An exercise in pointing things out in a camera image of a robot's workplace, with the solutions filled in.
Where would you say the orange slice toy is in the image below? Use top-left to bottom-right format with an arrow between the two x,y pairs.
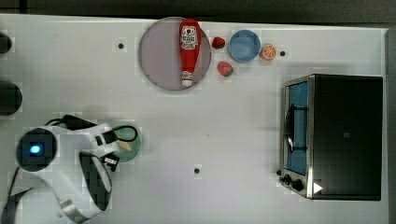
260,44 -> 276,61

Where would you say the red ketchup bottle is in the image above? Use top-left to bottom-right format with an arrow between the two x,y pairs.
179,19 -> 202,87

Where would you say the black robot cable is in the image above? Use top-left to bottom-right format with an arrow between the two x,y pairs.
0,166 -> 22,224

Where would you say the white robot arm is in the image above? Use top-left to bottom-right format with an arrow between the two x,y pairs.
1,124 -> 122,224

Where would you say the black cylinder post lower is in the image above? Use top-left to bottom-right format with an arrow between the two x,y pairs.
0,81 -> 22,116

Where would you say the blue bowl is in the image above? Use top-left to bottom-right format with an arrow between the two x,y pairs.
228,30 -> 262,63

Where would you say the black toaster oven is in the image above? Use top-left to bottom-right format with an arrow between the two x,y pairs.
276,74 -> 383,201

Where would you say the red green strawberry toy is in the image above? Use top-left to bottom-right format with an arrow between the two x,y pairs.
218,62 -> 233,77

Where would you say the black cylinder post upper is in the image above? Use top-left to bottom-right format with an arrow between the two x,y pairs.
0,33 -> 12,54

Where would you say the yellow banana toy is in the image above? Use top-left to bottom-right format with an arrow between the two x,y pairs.
119,141 -> 132,151

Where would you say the black cylinder post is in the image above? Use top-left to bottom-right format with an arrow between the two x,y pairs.
0,81 -> 22,116
0,33 -> 12,54

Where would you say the grey round plate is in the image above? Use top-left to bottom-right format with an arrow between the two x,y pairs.
137,17 -> 213,91

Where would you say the small red strawberry toy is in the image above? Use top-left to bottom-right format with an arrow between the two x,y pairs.
212,36 -> 225,49

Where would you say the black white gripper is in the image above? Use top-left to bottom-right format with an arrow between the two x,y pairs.
90,123 -> 121,172

